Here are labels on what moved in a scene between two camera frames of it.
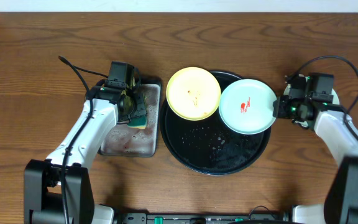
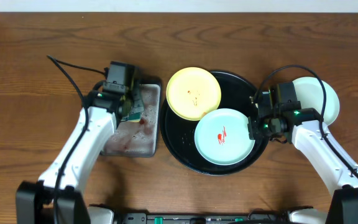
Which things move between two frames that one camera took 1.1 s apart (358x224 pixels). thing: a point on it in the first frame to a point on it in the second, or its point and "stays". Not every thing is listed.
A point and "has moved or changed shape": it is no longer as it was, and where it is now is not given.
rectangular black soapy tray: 127,141 stays
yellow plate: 193,93 stays
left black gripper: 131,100 stays
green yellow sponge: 140,122 has moved or changed shape
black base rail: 252,218 stays
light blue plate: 246,106 to 222,137
